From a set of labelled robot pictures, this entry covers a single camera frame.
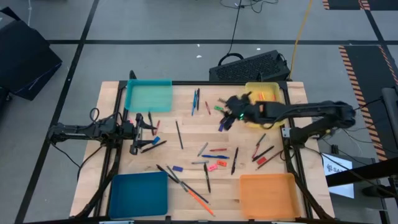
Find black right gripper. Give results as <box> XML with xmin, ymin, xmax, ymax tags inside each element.
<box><xmin>218</xmin><ymin>93</ymin><xmax>261</xmax><ymax>132</ymax></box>

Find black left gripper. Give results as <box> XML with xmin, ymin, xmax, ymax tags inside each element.
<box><xmin>121</xmin><ymin>112</ymin><xmax>158</xmax><ymax>156</ymax></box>

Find black pen silver rings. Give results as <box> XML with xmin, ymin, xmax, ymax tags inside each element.
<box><xmin>140</xmin><ymin>140</ymin><xmax>168</xmax><ymax>154</ymax></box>

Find black pencil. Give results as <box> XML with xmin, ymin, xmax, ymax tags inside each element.
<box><xmin>155</xmin><ymin>164</ymin><xmax>180</xmax><ymax>184</ymax></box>
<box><xmin>175</xmin><ymin>120</ymin><xmax>185</xmax><ymax>151</ymax></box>

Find blue pencil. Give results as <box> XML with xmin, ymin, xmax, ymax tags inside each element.
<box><xmin>191</xmin><ymin>90</ymin><xmax>198</xmax><ymax>117</ymax></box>

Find blue plastic bin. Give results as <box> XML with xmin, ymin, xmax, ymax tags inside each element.
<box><xmin>108</xmin><ymin>171</ymin><xmax>169</xmax><ymax>220</ymax></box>

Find brown pencil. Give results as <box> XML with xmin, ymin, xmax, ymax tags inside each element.
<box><xmin>255</xmin><ymin>150</ymin><xmax>283</xmax><ymax>171</ymax></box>

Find black pen white print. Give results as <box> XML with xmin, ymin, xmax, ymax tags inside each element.
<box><xmin>203</xmin><ymin>162</ymin><xmax>212</xmax><ymax>194</ymax></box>

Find orange pencil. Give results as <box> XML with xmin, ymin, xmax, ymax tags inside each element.
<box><xmin>187</xmin><ymin>190</ymin><xmax>216</xmax><ymax>217</ymax></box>

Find teal translucent plastic bin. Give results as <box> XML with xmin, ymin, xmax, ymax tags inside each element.
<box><xmin>124</xmin><ymin>78</ymin><xmax>174</xmax><ymax>113</ymax></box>

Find yellow translucent plastic bin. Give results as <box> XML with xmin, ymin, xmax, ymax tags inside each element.
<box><xmin>244</xmin><ymin>82</ymin><xmax>289</xmax><ymax>130</ymax></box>

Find black perforated computer case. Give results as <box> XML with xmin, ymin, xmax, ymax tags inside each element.
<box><xmin>208</xmin><ymin>49</ymin><xmax>292</xmax><ymax>83</ymax></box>

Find orange translucent plastic bin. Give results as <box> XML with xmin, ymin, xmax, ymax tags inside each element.
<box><xmin>238</xmin><ymin>173</ymin><xmax>302</xmax><ymax>220</ymax></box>

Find white logo sign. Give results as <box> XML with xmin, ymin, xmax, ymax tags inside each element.
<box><xmin>320</xmin><ymin>152</ymin><xmax>355</xmax><ymax>199</ymax></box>

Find large black case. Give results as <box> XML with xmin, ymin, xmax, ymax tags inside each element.
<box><xmin>0</xmin><ymin>6</ymin><xmax>63</xmax><ymax>101</ymax></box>

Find black hazard striped floor mat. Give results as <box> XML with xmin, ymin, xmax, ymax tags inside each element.
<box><xmin>322</xmin><ymin>0</ymin><xmax>398</xmax><ymax>11</ymax></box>
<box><xmin>338</xmin><ymin>45</ymin><xmax>398</xmax><ymax>162</ymax></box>

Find black crossbar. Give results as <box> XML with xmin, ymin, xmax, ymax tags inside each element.
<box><xmin>325</xmin><ymin>157</ymin><xmax>398</xmax><ymax>188</ymax></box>

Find black floor cable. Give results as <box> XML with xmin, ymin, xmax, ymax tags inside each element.
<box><xmin>217</xmin><ymin>0</ymin><xmax>279</xmax><ymax>67</ymax></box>

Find yellow cable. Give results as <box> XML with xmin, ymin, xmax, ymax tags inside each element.
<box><xmin>288</xmin><ymin>0</ymin><xmax>314</xmax><ymax>81</ymax></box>

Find grey post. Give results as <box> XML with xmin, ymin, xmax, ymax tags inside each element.
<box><xmin>381</xmin><ymin>86</ymin><xmax>398</xmax><ymax>147</ymax></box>

